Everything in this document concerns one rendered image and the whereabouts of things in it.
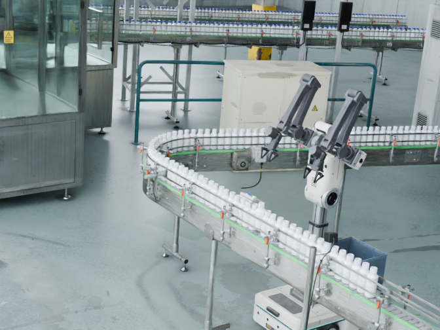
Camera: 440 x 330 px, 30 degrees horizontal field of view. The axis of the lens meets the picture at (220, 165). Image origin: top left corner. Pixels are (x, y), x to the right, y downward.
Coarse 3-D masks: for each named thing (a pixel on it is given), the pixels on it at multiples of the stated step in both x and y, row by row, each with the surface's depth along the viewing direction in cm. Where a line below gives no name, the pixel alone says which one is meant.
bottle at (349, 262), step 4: (348, 256) 447; (352, 256) 447; (348, 260) 447; (352, 260) 448; (344, 264) 448; (348, 264) 447; (352, 264) 447; (344, 268) 449; (344, 272) 449; (348, 272) 448; (344, 276) 450; (348, 276) 449; (344, 280) 450
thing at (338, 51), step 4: (344, 0) 1111; (340, 36) 1126; (340, 40) 1128; (340, 44) 1130; (336, 48) 1134; (340, 48) 1132; (336, 52) 1135; (340, 52) 1135; (336, 56) 1135; (336, 60) 1136
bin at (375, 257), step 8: (344, 240) 527; (352, 240) 530; (360, 240) 525; (344, 248) 529; (352, 248) 531; (360, 248) 525; (368, 248) 520; (360, 256) 526; (368, 256) 520; (376, 256) 514; (384, 256) 506; (376, 264) 504; (384, 264) 509; (312, 304) 487
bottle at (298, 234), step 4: (296, 228) 479; (300, 228) 481; (296, 232) 479; (300, 232) 478; (296, 236) 478; (300, 236) 478; (292, 244) 482; (296, 244) 479; (296, 248) 480; (292, 252) 482; (296, 252) 481
